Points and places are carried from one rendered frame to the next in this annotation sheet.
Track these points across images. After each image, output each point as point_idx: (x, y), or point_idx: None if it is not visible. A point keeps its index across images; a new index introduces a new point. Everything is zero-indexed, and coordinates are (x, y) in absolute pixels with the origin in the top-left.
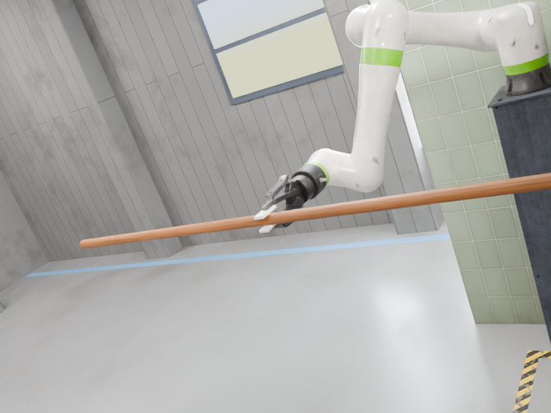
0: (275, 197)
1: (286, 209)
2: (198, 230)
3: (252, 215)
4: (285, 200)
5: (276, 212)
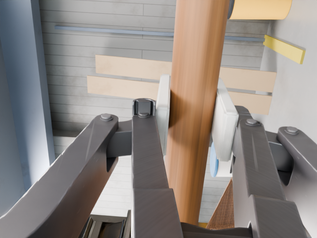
0: (131, 155)
1: (237, 205)
2: None
3: (173, 41)
4: (211, 232)
5: (165, 156)
